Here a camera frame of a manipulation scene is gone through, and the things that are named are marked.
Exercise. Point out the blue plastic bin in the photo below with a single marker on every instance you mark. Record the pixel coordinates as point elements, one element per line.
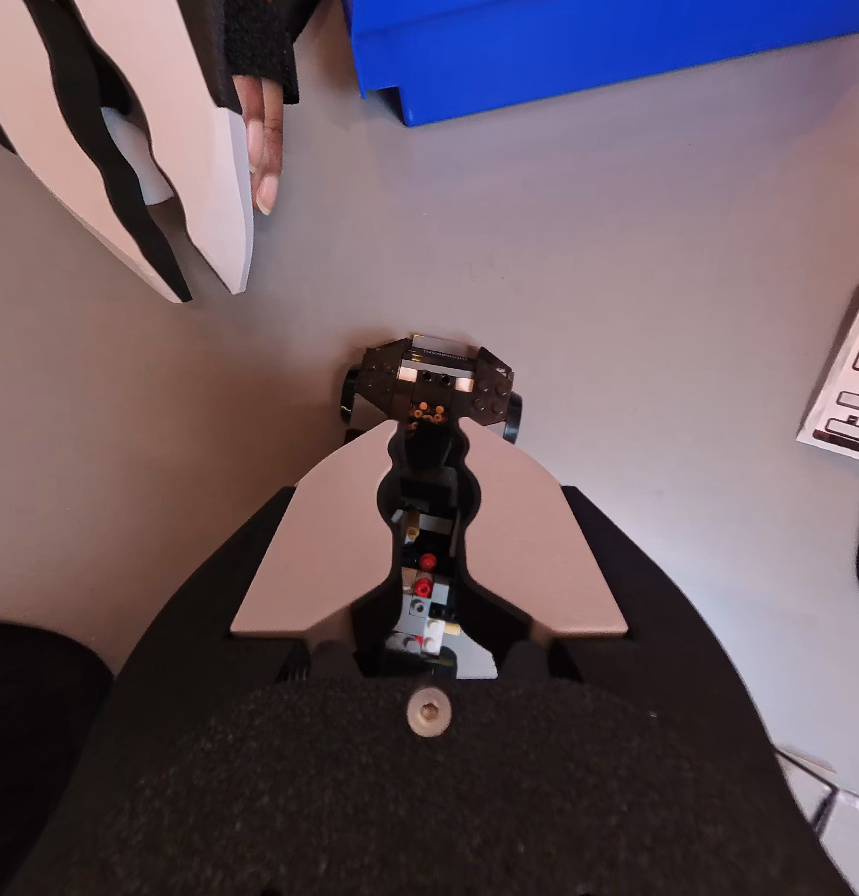
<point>612,49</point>

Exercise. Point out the clear lego windshield piece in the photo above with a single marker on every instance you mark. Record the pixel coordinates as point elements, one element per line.
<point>822,791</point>

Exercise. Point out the person's left hand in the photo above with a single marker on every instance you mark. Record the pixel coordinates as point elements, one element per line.
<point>269,98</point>

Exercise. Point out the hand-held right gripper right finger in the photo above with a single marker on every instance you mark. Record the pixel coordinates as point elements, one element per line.
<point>542,553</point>

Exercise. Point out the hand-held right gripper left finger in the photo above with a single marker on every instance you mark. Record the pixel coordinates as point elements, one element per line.
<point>325,553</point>

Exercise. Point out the lego sticker sheet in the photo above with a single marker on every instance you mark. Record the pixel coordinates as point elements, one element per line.
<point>847,378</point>

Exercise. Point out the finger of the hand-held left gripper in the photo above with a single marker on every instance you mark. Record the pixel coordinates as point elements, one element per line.
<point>52,154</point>
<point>178,126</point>

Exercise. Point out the lego car model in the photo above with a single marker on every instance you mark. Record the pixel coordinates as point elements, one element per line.
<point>430,385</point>

